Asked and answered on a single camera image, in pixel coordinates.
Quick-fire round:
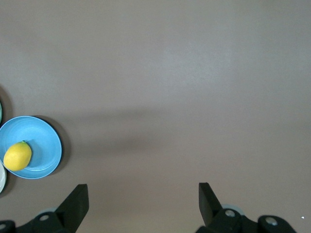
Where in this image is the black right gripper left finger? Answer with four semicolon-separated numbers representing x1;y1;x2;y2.
0;183;89;233

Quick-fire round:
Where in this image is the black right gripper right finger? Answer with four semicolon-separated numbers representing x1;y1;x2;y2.
195;182;296;233

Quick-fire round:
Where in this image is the yellow lemon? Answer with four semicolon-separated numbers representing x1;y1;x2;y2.
3;140;33;172

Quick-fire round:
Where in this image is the beige plate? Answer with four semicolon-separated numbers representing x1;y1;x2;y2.
0;163;7;194

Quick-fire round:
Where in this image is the blue plate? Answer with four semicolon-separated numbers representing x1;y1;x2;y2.
0;116;63;180

